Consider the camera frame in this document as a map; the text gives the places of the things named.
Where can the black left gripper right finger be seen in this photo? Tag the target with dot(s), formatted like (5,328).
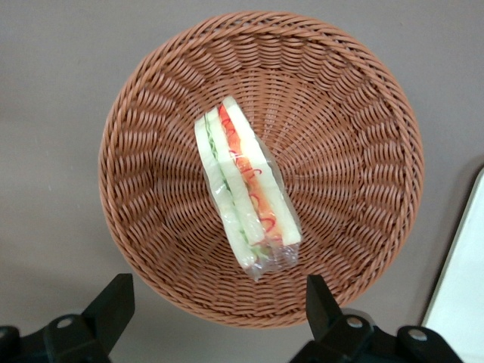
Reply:
(325,314)

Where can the round brown wicker basket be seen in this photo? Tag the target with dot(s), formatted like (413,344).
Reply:
(340,151)

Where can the plastic-wrapped triangle sandwich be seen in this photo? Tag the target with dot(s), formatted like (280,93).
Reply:
(246,177)

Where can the beige plastic serving tray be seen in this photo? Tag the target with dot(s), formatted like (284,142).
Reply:
(461,272)

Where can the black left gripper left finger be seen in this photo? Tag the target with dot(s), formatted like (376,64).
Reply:
(102,314)

